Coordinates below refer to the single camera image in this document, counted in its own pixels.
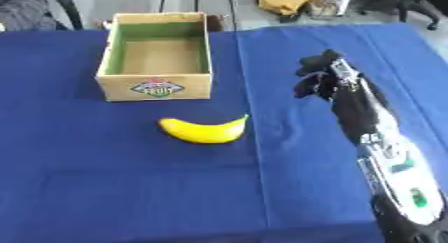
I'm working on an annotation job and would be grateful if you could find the black tripod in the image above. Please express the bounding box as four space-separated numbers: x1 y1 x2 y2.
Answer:
157 0 240 32

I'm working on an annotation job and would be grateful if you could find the person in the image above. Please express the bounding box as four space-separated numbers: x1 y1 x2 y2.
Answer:
0 0 86 32

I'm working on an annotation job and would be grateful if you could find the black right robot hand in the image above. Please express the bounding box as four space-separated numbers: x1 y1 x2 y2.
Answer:
292 48 392 145

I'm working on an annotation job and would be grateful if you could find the tan cardboard box green inside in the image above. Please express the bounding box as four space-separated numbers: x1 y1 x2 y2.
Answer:
94 12 216 103

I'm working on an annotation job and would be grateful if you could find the yellow bag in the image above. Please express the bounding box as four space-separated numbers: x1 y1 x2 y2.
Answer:
255 0 317 17

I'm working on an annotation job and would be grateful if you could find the yellow toy banana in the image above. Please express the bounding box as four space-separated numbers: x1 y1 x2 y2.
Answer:
157 113 251 145

